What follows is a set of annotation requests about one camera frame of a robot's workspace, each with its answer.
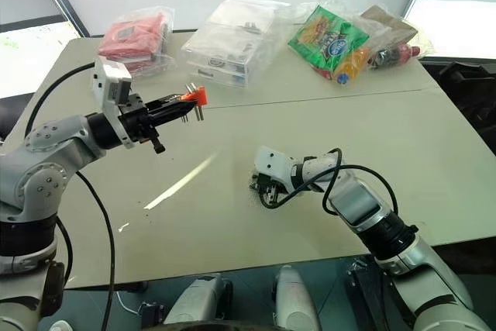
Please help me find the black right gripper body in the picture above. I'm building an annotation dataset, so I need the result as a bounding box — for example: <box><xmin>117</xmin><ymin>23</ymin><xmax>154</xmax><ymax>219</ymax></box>
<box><xmin>249</xmin><ymin>170</ymin><xmax>291</xmax><ymax>210</ymax></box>

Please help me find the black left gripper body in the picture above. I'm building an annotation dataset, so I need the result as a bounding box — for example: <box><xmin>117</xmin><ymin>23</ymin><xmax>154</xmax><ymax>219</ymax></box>
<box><xmin>117</xmin><ymin>92</ymin><xmax>167</xmax><ymax>155</ymax></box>

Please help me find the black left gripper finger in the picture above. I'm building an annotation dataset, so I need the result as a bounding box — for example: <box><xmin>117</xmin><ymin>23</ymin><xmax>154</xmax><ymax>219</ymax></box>
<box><xmin>147</xmin><ymin>101</ymin><xmax>196</xmax><ymax>128</ymax></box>
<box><xmin>145</xmin><ymin>94</ymin><xmax>186</xmax><ymax>112</ymax></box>

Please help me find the orange hex key holder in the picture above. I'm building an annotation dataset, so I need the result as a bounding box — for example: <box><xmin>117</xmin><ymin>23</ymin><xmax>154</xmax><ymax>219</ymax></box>
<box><xmin>178</xmin><ymin>85</ymin><xmax>209</xmax><ymax>107</ymax></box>

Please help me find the silver hex key in holder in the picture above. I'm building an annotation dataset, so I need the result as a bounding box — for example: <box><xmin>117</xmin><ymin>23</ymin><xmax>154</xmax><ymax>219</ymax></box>
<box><xmin>190</xmin><ymin>82</ymin><xmax>206</xmax><ymax>121</ymax></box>
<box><xmin>186</xmin><ymin>82</ymin><xmax>202</xmax><ymax>122</ymax></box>

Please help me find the clear bag of red packets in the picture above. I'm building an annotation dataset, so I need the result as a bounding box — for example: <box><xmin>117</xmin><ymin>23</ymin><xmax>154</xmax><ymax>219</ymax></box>
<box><xmin>96</xmin><ymin>5</ymin><xmax>177</xmax><ymax>78</ymax></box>

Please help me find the clear plastic drawer box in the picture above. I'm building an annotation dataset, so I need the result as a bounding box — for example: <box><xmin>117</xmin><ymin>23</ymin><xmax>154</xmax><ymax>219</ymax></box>
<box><xmin>181</xmin><ymin>0</ymin><xmax>292</xmax><ymax>90</ymax></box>

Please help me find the white robot leg shell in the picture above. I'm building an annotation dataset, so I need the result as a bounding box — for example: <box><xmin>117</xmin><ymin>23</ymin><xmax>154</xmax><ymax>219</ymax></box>
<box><xmin>274</xmin><ymin>264</ymin><xmax>322</xmax><ymax>331</ymax></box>
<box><xmin>164</xmin><ymin>271</ymin><xmax>234</xmax><ymax>326</ymax></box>

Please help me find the orange drink bottle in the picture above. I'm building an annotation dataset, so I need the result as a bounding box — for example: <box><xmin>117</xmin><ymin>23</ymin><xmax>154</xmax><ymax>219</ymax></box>
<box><xmin>332</xmin><ymin>47</ymin><xmax>372</xmax><ymax>87</ymax></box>

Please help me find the green snack bag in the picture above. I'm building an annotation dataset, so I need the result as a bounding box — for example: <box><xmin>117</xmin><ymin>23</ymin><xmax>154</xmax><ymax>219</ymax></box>
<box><xmin>287</xmin><ymin>5</ymin><xmax>371</xmax><ymax>77</ymax></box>

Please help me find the dark cola bottle red label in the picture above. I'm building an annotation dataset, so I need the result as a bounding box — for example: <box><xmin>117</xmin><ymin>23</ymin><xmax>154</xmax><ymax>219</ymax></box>
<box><xmin>367</xmin><ymin>43</ymin><xmax>422</xmax><ymax>71</ymax></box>

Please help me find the brown paper package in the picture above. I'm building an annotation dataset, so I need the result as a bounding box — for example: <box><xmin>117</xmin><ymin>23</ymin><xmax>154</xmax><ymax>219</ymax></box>
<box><xmin>359</xmin><ymin>5</ymin><xmax>420</xmax><ymax>43</ymax></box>

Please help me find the clear plastic bag of snacks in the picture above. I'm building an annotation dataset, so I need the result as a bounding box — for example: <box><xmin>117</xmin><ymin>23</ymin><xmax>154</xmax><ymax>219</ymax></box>
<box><xmin>287</xmin><ymin>0</ymin><xmax>438</xmax><ymax>87</ymax></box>

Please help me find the black equipment beside table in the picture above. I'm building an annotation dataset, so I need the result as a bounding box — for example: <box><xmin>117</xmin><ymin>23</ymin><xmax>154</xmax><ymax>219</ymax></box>
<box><xmin>419</xmin><ymin>57</ymin><xmax>496</xmax><ymax>143</ymax></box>

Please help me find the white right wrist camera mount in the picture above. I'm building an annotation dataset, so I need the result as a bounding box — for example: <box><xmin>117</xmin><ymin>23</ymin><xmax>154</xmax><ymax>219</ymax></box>
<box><xmin>253</xmin><ymin>146</ymin><xmax>301</xmax><ymax>196</ymax></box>

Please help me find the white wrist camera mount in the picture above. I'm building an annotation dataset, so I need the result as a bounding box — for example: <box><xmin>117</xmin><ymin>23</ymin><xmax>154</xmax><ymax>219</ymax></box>
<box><xmin>91</xmin><ymin>56</ymin><xmax>136</xmax><ymax>149</ymax></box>
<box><xmin>253</xmin><ymin>146</ymin><xmax>301</xmax><ymax>196</ymax></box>

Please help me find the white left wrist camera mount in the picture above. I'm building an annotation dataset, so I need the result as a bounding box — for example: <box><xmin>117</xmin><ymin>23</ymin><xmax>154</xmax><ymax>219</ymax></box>
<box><xmin>91</xmin><ymin>56</ymin><xmax>136</xmax><ymax>149</ymax></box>

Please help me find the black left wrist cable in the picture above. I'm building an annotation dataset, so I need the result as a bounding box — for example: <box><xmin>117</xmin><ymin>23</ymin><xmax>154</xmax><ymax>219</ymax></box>
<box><xmin>23</xmin><ymin>61</ymin><xmax>98</xmax><ymax>140</ymax></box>

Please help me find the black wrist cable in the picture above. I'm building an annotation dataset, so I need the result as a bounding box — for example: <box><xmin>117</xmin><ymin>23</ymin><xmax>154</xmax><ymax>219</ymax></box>
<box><xmin>258</xmin><ymin>147</ymin><xmax>400</xmax><ymax>216</ymax></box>
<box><xmin>23</xmin><ymin>61</ymin><xmax>98</xmax><ymax>140</ymax></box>

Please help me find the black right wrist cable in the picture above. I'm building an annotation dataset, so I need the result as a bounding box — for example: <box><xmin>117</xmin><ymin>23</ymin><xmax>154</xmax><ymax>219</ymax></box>
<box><xmin>258</xmin><ymin>147</ymin><xmax>400</xmax><ymax>216</ymax></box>

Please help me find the long black left arm cable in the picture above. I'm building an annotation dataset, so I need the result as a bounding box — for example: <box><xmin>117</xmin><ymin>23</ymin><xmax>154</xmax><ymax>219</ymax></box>
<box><xmin>74</xmin><ymin>171</ymin><xmax>117</xmax><ymax>331</ymax></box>

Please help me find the black bracket under table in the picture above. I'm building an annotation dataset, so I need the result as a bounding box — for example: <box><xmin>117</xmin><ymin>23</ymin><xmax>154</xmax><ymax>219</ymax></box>
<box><xmin>346</xmin><ymin>256</ymin><xmax>391</xmax><ymax>331</ymax></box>

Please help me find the short black shoulder cable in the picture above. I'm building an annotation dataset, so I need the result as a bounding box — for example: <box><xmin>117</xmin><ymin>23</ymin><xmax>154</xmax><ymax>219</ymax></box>
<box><xmin>55</xmin><ymin>216</ymin><xmax>75</xmax><ymax>286</ymax></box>

